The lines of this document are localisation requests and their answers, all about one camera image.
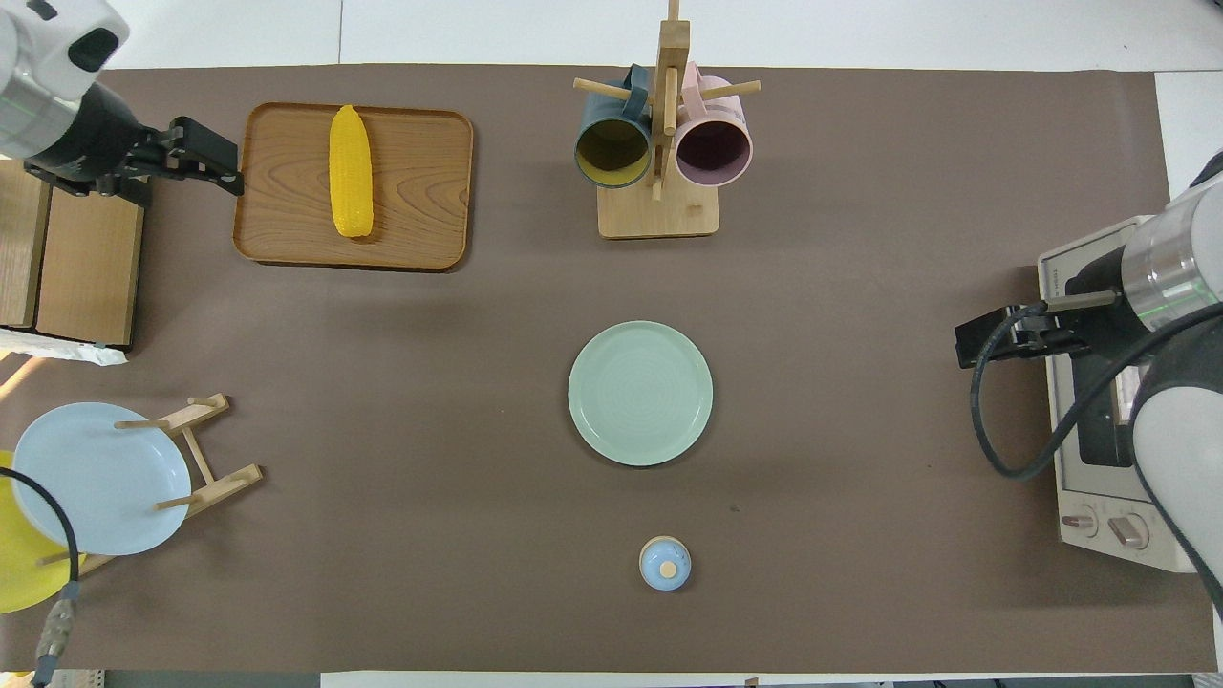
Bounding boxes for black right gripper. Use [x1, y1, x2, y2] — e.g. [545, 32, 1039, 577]
[955, 247, 1148, 370]

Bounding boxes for wooden plate rack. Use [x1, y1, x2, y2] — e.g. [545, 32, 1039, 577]
[38, 393, 264, 579]

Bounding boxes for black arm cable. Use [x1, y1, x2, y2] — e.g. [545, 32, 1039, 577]
[970, 291, 1223, 481]
[0, 466, 82, 688]

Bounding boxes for wire basket with wooden shelves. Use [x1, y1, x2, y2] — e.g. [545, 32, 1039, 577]
[0, 158, 146, 366]

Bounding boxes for light green plate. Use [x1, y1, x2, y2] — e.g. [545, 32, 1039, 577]
[568, 320, 714, 468]

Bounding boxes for pink mug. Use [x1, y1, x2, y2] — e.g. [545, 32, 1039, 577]
[675, 63, 754, 188]

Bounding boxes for light blue plate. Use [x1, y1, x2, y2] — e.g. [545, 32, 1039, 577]
[11, 402, 192, 557]

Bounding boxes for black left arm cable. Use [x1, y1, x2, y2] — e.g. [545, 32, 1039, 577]
[0, 466, 82, 688]

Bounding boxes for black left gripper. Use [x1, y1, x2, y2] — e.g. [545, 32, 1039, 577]
[24, 84, 246, 206]

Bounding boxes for dark blue mug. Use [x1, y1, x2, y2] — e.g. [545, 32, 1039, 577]
[574, 65, 654, 190]

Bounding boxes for oven glass door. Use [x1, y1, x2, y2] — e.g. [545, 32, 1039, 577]
[1046, 287, 1148, 498]

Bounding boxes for small blue bell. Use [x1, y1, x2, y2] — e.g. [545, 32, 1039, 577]
[639, 536, 693, 592]

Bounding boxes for wooden tray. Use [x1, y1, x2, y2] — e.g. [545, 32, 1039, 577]
[232, 102, 475, 273]

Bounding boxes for wooden mug rack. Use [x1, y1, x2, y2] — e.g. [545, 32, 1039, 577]
[573, 0, 762, 240]

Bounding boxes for brown table mat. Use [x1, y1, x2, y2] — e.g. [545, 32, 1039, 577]
[0, 65, 1174, 675]

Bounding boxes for yellow plate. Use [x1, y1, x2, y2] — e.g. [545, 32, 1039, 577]
[0, 449, 87, 614]

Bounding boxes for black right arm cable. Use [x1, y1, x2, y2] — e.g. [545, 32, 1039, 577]
[970, 291, 1223, 481]

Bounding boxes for white toaster oven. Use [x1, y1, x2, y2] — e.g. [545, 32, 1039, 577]
[1037, 215, 1223, 574]

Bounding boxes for yellow corn cob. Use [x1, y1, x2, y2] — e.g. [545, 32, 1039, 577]
[329, 104, 375, 239]

